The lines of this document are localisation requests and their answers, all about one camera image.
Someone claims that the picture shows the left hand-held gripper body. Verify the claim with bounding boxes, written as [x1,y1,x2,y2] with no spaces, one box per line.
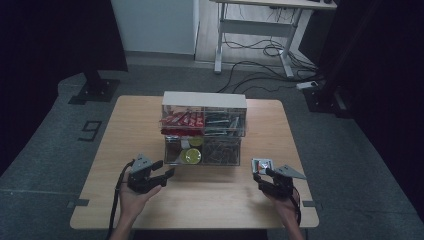
[127,153,161,194]

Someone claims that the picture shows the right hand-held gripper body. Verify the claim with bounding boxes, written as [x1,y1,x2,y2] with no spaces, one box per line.
[266,164,307,198]

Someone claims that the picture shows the small silver red-print packet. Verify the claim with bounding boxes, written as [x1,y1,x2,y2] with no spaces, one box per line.
[251,157,275,176]

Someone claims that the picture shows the clear drawer organizer white top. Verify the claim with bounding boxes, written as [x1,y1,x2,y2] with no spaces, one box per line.
[159,91,248,167]

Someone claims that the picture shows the person's right hand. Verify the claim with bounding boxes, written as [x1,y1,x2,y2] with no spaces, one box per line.
[264,186,302,225]

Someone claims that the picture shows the person's left hand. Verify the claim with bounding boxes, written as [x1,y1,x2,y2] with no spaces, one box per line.
[118,181,163,225]

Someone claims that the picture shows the green lid cup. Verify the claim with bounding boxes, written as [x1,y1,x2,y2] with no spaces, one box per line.
[179,147,203,165]
[188,136,205,148]

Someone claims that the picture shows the grey tape strip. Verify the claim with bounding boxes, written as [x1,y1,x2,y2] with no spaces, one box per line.
[302,200,323,211]
[66,198,90,210]

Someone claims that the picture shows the pile of dark packets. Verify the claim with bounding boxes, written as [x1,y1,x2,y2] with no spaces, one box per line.
[202,137,241,165]

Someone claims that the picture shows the stack of red packets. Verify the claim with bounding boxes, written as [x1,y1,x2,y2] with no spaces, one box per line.
[159,111,205,137]

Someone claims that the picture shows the stack of silver stick packets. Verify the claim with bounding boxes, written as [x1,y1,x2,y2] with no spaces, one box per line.
[204,111,247,137]

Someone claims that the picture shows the white power strip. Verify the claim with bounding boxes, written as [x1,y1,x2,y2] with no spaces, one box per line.
[296,80,319,91]

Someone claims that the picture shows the black metal stand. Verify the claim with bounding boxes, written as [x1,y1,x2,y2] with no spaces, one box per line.
[302,0,384,120]

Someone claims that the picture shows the black stand base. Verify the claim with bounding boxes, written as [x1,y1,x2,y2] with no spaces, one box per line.
[68,69,121,105]

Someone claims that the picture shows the white cabinet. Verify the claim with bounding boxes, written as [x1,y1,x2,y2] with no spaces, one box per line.
[110,0,200,56]

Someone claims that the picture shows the black curtain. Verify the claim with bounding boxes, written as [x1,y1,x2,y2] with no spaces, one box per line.
[0,0,129,176]

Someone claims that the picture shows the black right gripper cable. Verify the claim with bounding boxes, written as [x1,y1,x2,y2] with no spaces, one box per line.
[290,186,303,226]

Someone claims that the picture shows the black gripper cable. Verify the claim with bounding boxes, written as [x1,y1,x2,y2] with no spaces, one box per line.
[290,186,303,226]
[105,159,136,240]

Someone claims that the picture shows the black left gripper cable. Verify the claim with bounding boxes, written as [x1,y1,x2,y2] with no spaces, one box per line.
[105,159,136,240]

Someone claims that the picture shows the black floor cables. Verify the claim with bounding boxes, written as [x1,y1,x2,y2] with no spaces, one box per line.
[216,4,323,95]

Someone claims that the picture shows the white metal desk frame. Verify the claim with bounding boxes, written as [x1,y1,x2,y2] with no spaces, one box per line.
[209,0,338,79]

